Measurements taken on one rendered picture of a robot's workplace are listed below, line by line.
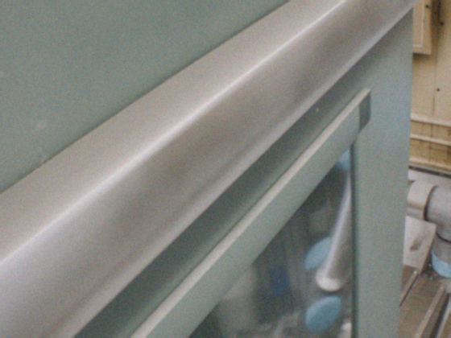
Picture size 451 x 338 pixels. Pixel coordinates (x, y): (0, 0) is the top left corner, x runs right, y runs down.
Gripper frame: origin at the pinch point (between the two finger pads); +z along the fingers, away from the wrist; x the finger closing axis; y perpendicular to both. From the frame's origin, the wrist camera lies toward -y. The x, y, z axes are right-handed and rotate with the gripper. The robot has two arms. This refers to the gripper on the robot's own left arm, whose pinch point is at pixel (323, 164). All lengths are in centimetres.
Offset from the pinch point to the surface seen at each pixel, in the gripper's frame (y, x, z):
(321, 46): -57, -64, -39
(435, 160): 54, 89, 3
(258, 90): -57, -69, -40
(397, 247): -27, -44, -35
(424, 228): 69, 66, -2
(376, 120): -45, -50, -36
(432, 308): 74, 35, -17
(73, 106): -59, -75, -37
